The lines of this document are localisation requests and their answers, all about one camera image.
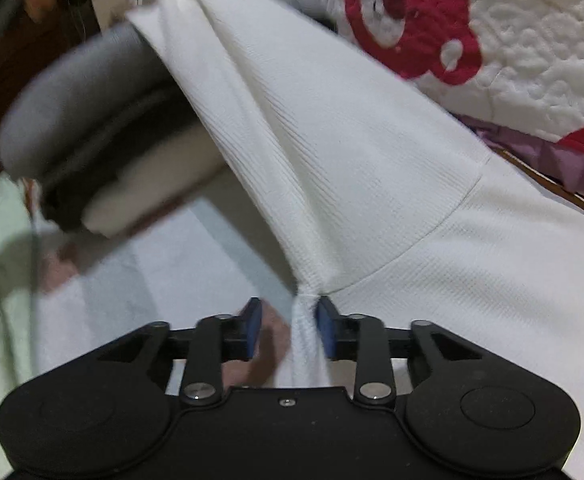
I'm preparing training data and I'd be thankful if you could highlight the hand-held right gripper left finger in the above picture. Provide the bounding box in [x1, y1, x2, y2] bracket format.
[94, 297, 263, 407]

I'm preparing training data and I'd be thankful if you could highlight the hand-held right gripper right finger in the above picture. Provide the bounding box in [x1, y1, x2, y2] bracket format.
[316, 296, 485, 405]

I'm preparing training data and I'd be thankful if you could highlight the white ribbed garment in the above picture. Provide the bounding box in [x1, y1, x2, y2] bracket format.
[124, 0, 584, 461]

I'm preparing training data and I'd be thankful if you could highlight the checkered printed bed sheet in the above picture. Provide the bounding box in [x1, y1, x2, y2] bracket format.
[36, 195, 297, 391]

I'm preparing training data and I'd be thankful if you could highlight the cream folded garment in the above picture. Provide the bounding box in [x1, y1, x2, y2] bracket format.
[82, 125, 227, 238]

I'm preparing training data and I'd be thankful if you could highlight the dark grey knit sweater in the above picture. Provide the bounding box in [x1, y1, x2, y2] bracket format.
[42, 85, 207, 233]

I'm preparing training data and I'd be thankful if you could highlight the grey folded sweater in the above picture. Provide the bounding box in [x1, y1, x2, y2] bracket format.
[0, 25, 183, 181]

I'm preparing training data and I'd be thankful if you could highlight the white quilt with red bears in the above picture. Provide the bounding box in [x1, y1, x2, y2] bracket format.
[232, 0, 584, 196]

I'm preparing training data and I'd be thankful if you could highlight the cream nightstand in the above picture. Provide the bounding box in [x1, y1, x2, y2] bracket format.
[86, 0, 140, 33]

